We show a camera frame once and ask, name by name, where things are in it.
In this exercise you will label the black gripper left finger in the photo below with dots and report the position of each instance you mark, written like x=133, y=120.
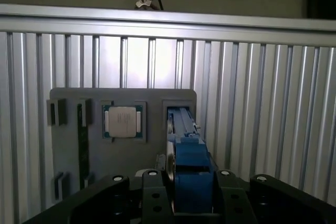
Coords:
x=155, y=203

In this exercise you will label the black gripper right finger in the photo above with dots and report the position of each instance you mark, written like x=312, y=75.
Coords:
x=233, y=203

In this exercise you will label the hard disk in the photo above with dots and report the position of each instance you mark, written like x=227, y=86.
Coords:
x=193, y=153

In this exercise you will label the grey parts rack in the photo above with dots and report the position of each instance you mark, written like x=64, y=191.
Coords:
x=126, y=155

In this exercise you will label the silver CPU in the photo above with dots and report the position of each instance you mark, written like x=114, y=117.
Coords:
x=122, y=121

